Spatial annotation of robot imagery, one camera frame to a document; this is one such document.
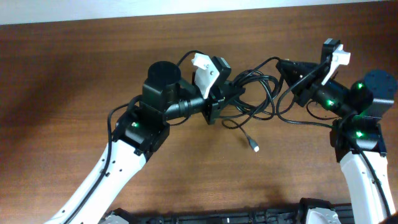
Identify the right camera black cable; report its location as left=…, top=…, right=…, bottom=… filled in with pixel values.
left=275, top=57, right=392, bottom=218

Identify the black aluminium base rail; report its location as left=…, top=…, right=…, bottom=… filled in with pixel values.
left=99, top=198, right=354, bottom=224

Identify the black cable silver plug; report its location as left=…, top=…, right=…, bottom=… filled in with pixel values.
left=221, top=57, right=285, bottom=152

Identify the camera black cable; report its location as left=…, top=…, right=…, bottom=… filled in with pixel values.
left=275, top=57, right=392, bottom=218
left=58, top=49, right=205, bottom=224

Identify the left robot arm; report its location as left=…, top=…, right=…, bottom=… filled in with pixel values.
left=48, top=57, right=245, bottom=223

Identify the left camera black cable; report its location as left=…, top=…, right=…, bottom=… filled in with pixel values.
left=58, top=49, right=205, bottom=224

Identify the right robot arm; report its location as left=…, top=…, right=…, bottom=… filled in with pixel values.
left=276, top=60, right=397, bottom=223

